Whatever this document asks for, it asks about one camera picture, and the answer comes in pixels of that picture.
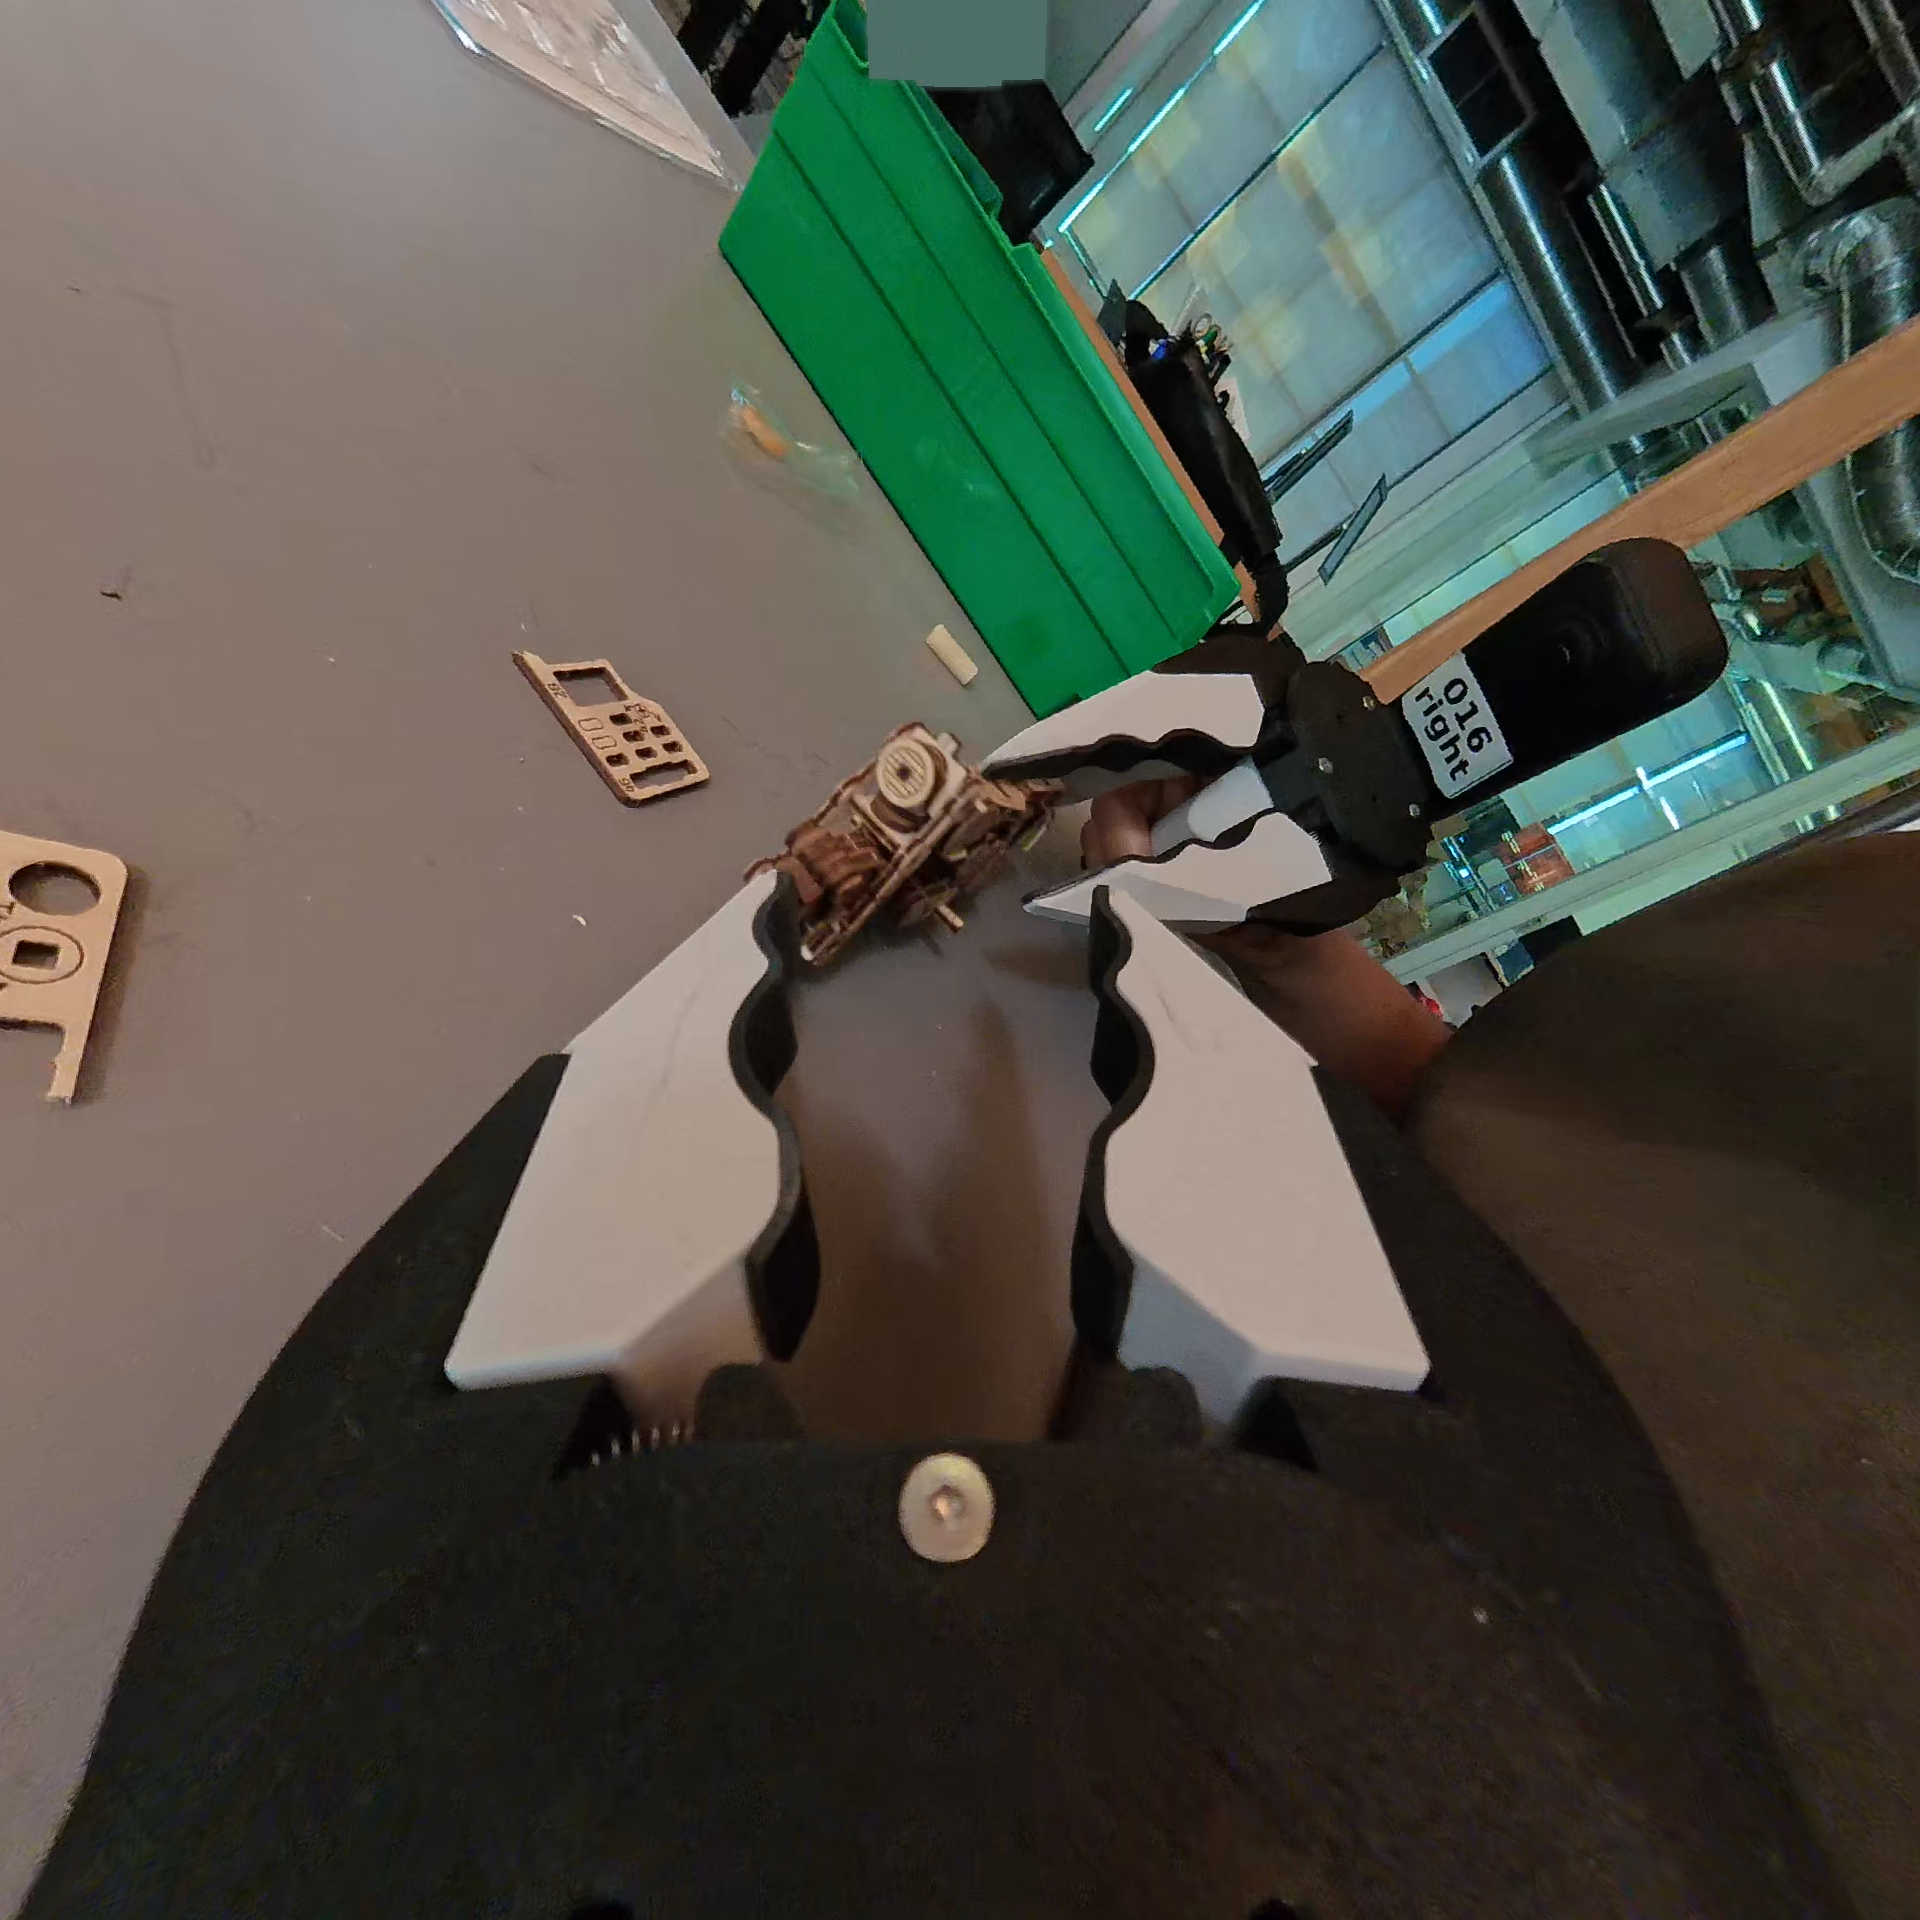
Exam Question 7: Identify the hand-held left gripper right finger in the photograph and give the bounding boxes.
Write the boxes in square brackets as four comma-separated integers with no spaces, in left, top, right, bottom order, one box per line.
[1070,883,1430,1430]

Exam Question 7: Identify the printed instruction booklet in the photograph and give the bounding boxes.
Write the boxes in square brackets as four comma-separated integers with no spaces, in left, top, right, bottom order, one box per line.
[432,0,748,191]

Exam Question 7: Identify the wooden puzzle piece with holes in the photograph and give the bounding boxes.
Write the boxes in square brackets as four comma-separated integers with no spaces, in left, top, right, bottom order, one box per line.
[0,828,133,1107]

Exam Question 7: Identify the person's brown clothing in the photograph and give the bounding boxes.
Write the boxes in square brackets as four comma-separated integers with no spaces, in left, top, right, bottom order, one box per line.
[1399,823,1920,1920]

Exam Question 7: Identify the clear plastic bag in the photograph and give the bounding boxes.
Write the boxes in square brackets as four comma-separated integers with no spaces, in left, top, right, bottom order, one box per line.
[717,378,867,500]

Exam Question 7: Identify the wooden motorcycle model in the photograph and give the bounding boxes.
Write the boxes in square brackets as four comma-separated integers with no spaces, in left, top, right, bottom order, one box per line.
[748,722,1065,965]

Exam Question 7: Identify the black bag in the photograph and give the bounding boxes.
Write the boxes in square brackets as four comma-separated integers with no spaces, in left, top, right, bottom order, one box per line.
[1100,287,1296,627]

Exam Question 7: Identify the person's right hand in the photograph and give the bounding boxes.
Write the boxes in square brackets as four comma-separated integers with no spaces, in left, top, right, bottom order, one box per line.
[1217,918,1461,1124]

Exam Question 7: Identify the small slotted wooden puzzle piece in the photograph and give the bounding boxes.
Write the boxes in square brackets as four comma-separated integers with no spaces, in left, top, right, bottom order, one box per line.
[512,652,711,808]

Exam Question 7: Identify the green plastic bin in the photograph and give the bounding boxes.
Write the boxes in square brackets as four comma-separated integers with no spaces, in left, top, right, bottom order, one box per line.
[717,0,1244,719]

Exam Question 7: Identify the wooden beam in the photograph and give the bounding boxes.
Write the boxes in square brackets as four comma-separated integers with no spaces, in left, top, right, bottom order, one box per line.
[1361,319,1920,701]

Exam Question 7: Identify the silver ventilation ducts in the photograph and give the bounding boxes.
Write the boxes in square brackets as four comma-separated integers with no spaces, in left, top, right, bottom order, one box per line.
[1381,0,1920,602]

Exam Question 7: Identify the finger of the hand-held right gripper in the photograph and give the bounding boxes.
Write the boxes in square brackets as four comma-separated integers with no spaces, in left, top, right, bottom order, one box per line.
[983,669,1284,805]
[1024,760,1327,932]

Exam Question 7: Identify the grey desk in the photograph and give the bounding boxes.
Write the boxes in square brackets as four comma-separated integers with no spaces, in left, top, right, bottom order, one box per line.
[0,0,1254,1920]

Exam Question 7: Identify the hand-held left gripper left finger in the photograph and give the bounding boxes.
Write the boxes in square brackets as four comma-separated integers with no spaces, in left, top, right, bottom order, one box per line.
[446,874,825,1424]

